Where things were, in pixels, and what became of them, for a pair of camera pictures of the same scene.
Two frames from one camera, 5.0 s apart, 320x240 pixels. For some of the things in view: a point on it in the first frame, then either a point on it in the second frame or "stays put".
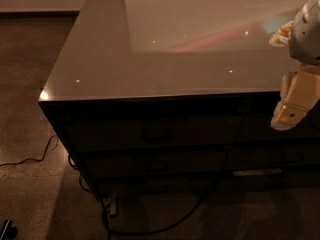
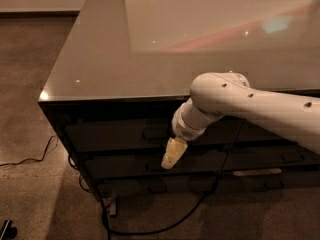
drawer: (271, 157) stays put
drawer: (268, 179) stays put
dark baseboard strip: (73, 14) stays put
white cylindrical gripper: (306, 37) to (183, 128)
